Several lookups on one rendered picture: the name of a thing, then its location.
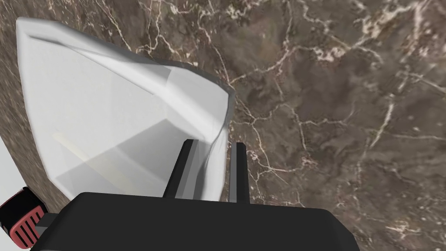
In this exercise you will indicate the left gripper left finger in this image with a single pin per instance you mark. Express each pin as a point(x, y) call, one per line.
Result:
point(184, 174)

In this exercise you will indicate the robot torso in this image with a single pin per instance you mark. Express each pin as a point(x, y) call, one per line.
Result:
point(14, 209)

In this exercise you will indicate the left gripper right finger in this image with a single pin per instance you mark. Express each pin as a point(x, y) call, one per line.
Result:
point(238, 174)

